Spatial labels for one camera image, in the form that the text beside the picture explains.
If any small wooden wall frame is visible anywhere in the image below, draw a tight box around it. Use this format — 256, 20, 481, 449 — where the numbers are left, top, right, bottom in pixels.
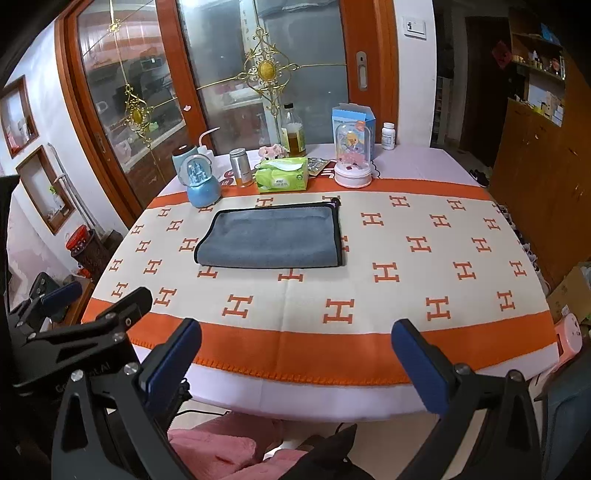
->
0, 75, 41, 160

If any glass bottle with yellow liquid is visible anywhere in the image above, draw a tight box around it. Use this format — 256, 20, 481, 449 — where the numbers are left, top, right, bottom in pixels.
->
281, 103, 308, 158

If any blue snow globe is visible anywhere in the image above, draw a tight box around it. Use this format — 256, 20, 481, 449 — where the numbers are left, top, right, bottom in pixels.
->
186, 155, 223, 208

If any metal pole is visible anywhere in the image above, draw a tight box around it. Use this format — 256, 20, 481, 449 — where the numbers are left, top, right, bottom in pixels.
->
46, 143, 99, 252

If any brown cardboard box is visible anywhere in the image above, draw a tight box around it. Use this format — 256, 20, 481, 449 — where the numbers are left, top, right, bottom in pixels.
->
546, 262, 591, 325

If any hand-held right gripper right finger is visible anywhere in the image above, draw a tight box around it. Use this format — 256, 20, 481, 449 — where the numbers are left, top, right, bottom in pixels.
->
392, 318, 543, 480

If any large wooden wall frame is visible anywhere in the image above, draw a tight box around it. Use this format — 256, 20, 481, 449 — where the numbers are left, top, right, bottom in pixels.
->
15, 145, 77, 236

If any wooden shelf with small things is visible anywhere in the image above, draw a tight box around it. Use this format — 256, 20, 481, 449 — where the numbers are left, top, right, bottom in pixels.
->
505, 4, 568, 127

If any pink fluffy cloth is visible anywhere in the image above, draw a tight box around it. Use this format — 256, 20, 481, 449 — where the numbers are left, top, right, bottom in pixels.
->
167, 412, 309, 480

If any green wet wipes pack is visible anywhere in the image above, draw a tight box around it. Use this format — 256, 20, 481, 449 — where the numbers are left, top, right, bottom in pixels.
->
255, 157, 309, 193

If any orange patterned blanket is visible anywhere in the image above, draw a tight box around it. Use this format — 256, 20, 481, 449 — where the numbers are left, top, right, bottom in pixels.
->
81, 178, 559, 387

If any wooden cabinet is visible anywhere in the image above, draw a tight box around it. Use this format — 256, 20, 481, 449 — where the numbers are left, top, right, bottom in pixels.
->
488, 97, 591, 291

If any light blue humidifier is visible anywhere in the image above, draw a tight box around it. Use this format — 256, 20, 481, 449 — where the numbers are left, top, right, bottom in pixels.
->
172, 128, 222, 183

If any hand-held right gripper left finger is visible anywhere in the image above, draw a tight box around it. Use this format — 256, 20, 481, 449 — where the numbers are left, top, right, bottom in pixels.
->
52, 318, 203, 480

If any row of white shoes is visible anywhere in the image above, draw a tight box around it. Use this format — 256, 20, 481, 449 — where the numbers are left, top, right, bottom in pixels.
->
494, 202, 552, 296

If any wooden framed glass sliding door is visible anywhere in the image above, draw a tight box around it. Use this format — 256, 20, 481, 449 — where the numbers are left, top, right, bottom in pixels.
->
54, 0, 400, 222

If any red lidded jar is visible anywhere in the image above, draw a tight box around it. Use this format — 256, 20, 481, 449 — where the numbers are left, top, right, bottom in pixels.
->
65, 224, 95, 257

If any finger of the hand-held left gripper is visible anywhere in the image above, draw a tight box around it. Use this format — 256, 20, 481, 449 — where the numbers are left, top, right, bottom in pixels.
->
7, 280, 84, 324
21, 286, 154, 354

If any pink dome music box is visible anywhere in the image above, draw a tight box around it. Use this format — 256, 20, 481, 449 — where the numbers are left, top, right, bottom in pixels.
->
334, 121, 373, 188

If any silver metal can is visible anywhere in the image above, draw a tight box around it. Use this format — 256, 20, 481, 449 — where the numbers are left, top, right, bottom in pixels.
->
229, 148, 253, 187

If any grey towel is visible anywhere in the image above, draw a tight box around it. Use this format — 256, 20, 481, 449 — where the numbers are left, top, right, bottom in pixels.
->
193, 197, 348, 269

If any pink plastic object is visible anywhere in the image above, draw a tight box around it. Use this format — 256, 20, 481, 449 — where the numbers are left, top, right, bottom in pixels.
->
553, 313, 585, 371

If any blue cardboard box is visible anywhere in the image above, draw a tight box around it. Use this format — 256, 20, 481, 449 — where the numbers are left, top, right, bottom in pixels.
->
332, 103, 377, 160

